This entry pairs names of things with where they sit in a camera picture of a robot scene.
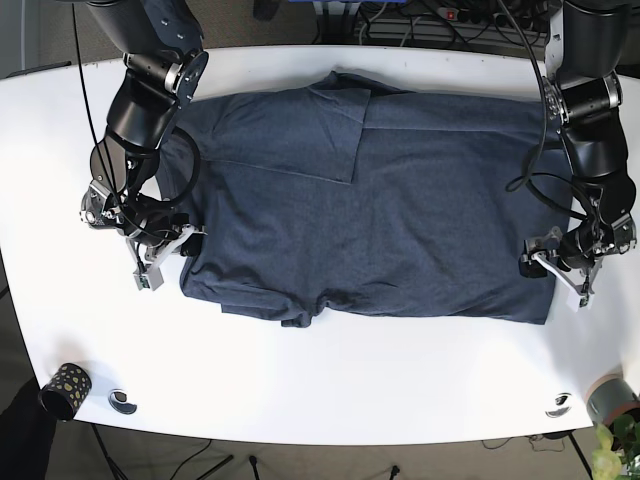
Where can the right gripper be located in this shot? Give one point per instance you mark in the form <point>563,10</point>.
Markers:
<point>187,242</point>

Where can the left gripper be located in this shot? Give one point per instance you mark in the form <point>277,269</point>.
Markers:
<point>574,269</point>

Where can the navy blue T-shirt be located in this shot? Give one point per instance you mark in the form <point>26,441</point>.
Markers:
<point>355,196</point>

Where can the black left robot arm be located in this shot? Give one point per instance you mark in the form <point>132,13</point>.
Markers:
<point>580,88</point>

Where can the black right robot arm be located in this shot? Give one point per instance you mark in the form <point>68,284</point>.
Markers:
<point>161,43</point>

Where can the right silver table grommet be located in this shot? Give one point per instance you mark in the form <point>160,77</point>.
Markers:
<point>559,406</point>

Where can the silver table grommet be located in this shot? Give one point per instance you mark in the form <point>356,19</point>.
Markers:
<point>559,406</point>
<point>120,402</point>

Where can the grey plant pot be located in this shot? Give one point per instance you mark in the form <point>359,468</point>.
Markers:
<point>609,398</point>

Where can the left silver table grommet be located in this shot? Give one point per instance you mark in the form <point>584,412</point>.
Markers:
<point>120,402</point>

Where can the black dotted cup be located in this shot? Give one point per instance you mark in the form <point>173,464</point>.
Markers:
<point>64,394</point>

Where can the green potted plant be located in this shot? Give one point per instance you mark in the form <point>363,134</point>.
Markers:
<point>617,454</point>

